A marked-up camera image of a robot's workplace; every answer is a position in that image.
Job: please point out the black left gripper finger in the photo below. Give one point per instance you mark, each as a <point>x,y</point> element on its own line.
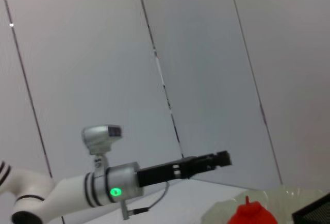
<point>223,159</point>

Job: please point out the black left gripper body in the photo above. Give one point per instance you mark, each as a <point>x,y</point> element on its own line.
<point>159,173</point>

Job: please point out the red orange toy fruit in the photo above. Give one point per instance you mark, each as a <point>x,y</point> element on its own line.
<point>251,213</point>

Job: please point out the green glass fruit plate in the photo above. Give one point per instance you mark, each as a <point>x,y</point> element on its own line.
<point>288,200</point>

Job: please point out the black mesh pen holder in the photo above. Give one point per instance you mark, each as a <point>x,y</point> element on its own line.
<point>314,212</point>

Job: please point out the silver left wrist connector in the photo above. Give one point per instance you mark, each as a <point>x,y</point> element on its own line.
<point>125,209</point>

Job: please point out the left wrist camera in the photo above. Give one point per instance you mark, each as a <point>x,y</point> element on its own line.
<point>99,136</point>

